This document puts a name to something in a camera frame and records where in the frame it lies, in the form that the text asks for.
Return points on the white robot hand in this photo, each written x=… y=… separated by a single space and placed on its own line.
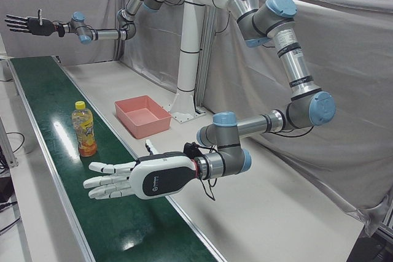
x=165 y=173

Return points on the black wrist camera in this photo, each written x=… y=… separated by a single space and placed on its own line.
x=61 y=30
x=191 y=150

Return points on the aluminium frame corner post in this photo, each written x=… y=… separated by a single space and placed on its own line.
x=386 y=223

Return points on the white robot torso pedestal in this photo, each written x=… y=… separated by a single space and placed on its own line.
x=188 y=75

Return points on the green conveyor belt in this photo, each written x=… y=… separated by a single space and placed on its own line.
x=92 y=197

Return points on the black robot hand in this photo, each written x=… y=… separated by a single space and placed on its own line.
x=40 y=27

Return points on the UR5e robot arm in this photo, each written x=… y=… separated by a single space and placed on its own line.
x=107 y=34
x=294 y=68

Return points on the pink plastic basket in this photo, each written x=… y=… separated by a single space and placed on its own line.
x=144 y=117

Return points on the orange juice bottle yellow cap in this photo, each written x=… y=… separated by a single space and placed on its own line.
x=84 y=130

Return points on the aluminium table leg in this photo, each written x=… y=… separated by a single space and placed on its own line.
x=6 y=145

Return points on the black box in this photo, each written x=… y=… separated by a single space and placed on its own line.
x=4 y=186

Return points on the aluminium frame column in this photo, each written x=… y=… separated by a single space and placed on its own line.
x=207 y=65

